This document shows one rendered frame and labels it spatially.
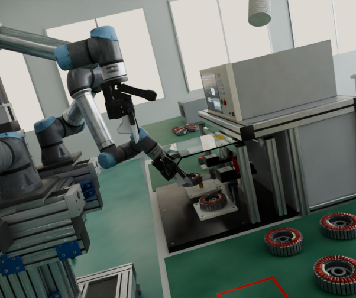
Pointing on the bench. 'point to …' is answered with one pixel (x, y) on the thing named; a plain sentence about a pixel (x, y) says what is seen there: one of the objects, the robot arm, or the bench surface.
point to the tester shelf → (285, 117)
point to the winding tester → (274, 81)
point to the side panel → (332, 162)
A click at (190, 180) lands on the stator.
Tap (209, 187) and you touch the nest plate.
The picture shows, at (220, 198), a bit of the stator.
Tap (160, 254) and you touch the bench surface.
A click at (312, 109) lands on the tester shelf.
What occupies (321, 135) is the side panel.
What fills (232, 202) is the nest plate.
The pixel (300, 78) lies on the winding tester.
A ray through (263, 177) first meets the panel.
